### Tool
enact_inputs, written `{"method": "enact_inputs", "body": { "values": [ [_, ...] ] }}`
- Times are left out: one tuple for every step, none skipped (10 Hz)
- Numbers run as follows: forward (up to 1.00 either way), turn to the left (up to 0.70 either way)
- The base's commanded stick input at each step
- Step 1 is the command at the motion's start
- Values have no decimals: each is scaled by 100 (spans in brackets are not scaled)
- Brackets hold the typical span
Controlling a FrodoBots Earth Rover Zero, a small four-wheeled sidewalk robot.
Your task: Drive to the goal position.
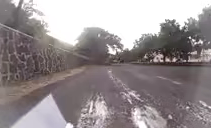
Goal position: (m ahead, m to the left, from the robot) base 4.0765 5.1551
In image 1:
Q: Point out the large dark tree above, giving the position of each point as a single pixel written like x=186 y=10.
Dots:
x=94 y=45

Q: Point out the row of trees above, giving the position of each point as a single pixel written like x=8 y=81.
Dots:
x=169 y=40

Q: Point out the robot's own part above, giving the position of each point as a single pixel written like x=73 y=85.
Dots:
x=69 y=125

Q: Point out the white building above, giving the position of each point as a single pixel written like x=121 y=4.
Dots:
x=201 y=56

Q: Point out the low dark wall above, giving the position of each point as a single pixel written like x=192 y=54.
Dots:
x=173 y=63

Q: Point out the tall rough stone wall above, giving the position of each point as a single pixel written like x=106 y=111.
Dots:
x=26 y=56

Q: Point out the trees behind stone wall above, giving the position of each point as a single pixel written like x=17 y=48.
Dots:
x=13 y=16

